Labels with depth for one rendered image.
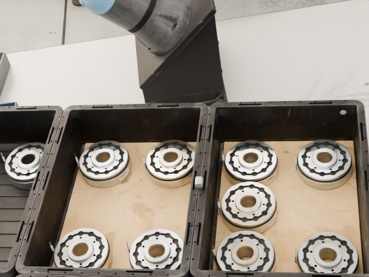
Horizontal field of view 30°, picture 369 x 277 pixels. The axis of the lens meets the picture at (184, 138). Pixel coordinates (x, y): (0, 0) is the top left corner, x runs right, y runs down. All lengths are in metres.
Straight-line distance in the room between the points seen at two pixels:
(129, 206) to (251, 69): 0.59
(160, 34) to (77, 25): 1.71
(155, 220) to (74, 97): 0.58
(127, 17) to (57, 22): 1.77
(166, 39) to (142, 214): 0.42
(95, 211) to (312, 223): 0.42
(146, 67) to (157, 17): 0.15
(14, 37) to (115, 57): 1.45
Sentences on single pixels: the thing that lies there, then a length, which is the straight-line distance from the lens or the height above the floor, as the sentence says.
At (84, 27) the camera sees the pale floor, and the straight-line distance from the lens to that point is 3.21.
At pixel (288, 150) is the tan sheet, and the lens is 1.41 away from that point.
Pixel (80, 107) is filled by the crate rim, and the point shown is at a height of 0.93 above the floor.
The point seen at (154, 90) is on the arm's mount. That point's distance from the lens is 1.65.
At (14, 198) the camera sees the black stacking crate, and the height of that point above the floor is 0.83.
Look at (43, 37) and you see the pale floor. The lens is 3.23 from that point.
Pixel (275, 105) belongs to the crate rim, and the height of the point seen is 0.93.
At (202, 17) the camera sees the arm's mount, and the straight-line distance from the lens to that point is 1.53.
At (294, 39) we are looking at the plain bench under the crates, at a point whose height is 0.70.
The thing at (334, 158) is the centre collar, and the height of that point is 0.87.
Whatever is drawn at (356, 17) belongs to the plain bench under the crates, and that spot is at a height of 0.70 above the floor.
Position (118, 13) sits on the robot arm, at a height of 1.00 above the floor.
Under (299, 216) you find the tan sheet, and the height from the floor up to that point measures 0.83.
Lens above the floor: 1.89
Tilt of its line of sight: 47 degrees down
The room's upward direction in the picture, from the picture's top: 11 degrees counter-clockwise
